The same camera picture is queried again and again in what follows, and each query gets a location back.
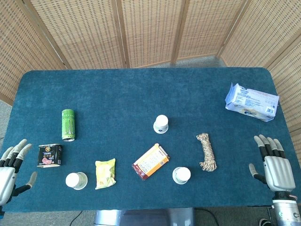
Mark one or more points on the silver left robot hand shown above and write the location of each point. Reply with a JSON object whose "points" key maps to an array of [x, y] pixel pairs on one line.
{"points": [[8, 179]]}

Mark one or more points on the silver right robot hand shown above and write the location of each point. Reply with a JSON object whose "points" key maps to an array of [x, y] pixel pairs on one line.
{"points": [[279, 174]]}

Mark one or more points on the white cup blue-green flower print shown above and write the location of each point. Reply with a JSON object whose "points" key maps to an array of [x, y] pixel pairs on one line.
{"points": [[75, 180]]}

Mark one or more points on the white cup green fern print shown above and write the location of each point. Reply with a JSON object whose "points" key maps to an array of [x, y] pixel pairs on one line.
{"points": [[181, 175]]}

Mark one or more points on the white cup large blue flower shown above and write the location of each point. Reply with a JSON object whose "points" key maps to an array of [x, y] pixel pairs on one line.
{"points": [[161, 123]]}

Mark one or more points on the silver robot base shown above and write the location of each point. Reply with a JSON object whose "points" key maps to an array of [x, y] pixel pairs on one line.
{"points": [[141, 219]]}

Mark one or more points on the black luncheon meat tin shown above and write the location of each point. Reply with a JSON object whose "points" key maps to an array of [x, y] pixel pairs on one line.
{"points": [[49, 155]]}

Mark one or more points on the blue-white tissue pack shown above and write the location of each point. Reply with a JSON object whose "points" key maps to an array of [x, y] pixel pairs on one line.
{"points": [[251, 102]]}

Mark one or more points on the green energy drink can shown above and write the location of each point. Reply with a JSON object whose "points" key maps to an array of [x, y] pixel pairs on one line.
{"points": [[68, 124]]}

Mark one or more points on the yellow-green snack bag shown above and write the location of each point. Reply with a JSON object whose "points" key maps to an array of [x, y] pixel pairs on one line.
{"points": [[105, 174]]}

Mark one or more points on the orange and maroon cardboard box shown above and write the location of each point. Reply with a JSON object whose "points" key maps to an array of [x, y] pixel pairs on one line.
{"points": [[150, 162]]}

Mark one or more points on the blue felt table cover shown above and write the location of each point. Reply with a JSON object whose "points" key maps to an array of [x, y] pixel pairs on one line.
{"points": [[141, 94]]}

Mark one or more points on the woven bamboo folding screen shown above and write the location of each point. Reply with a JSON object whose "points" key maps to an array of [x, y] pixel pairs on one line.
{"points": [[150, 28]]}

